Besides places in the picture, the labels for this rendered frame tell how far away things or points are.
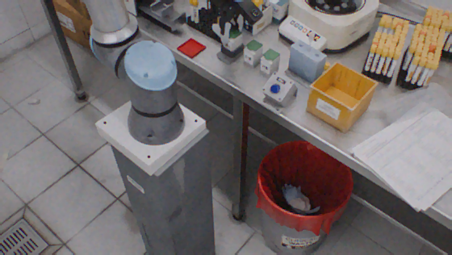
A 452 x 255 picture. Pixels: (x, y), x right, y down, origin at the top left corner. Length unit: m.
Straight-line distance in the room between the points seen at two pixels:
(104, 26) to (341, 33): 0.72
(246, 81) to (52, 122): 1.46
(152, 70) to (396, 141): 0.67
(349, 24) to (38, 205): 1.60
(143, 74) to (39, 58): 2.00
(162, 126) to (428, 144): 0.70
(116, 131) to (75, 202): 1.06
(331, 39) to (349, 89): 0.19
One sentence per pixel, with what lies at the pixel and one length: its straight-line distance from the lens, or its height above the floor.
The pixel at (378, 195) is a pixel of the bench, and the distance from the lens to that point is 1.90.
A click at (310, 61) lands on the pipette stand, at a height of 0.96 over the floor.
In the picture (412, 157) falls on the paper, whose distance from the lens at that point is 1.23.
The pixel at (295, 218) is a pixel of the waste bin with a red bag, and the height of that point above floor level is 0.43.
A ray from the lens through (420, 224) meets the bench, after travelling 1.89.
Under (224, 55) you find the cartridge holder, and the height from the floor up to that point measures 0.89.
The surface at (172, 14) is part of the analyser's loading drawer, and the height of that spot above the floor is 0.91.
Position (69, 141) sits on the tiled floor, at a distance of 2.44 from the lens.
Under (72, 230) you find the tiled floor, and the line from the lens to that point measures 2.14.
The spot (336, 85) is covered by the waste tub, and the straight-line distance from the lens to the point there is 1.34.
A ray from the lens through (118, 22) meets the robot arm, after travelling 1.07.
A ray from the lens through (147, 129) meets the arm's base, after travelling 1.12.
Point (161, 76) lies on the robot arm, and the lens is 1.01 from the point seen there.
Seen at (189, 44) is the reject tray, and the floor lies 0.88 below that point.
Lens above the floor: 1.82
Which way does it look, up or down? 50 degrees down
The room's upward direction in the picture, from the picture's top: straight up
